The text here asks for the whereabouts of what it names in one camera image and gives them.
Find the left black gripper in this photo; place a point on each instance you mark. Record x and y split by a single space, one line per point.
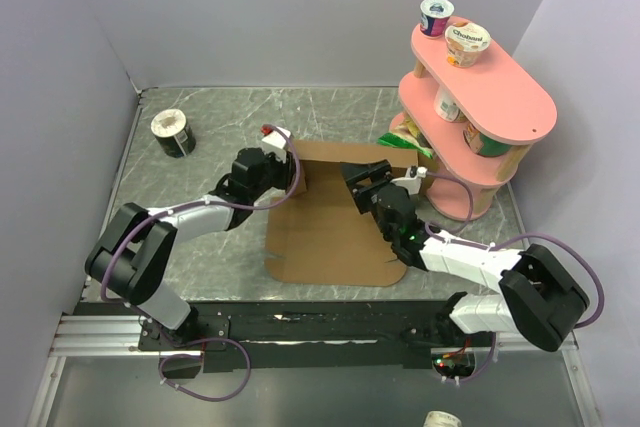
287 170

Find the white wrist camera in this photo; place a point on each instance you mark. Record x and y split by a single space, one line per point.
275 139
412 180

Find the pink three-tier shelf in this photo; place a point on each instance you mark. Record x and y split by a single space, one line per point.
498 97

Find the black-label yogurt cup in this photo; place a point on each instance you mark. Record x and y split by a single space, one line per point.
173 132

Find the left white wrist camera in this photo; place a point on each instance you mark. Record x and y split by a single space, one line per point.
275 139

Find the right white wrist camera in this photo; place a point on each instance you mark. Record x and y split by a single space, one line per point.
412 180

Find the white cup middle shelf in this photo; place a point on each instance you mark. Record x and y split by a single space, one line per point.
446 107

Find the yogurt cup bottom edge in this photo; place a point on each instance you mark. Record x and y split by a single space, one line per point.
441 419

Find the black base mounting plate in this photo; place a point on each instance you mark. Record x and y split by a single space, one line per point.
271 334

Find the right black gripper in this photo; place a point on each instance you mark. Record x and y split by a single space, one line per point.
356 172

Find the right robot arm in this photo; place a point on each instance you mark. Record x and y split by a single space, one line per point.
530 291

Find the aluminium rail frame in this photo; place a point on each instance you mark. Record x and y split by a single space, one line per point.
96 376

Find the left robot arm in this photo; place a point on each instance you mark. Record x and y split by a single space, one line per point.
130 258

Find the brown cardboard box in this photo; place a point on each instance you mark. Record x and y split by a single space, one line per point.
318 236

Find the orange Chobani yogurt cup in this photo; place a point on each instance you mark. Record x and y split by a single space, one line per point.
465 42

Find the green chips bag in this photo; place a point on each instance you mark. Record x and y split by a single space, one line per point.
405 134

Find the green cup middle shelf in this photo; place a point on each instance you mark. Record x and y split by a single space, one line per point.
481 144

